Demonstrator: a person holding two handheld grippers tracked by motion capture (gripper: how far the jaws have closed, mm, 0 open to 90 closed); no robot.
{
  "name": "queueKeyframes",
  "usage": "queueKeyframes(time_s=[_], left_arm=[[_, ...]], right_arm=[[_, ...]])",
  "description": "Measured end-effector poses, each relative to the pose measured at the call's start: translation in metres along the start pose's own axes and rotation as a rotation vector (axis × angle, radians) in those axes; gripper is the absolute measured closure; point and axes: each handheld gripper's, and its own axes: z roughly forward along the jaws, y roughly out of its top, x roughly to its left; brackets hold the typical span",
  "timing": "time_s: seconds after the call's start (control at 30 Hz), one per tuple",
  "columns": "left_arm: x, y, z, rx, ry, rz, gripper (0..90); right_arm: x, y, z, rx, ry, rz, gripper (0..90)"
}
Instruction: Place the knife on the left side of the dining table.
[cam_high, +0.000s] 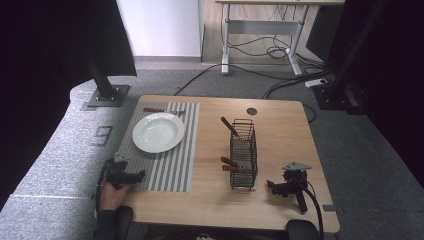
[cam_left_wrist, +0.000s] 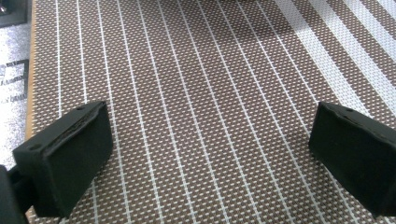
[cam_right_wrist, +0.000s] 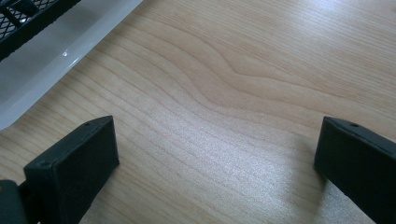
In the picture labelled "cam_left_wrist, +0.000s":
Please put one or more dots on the dark object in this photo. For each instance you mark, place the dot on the dark object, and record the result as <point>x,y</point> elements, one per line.
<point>11,11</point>

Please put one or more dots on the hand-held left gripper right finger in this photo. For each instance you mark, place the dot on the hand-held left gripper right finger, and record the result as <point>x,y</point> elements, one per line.
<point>355,158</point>

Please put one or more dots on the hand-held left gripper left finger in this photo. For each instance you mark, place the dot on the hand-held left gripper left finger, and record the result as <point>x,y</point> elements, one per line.
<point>67,158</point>

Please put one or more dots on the brown woven striped mat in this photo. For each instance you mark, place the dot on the brown woven striped mat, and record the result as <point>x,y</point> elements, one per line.
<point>205,93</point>

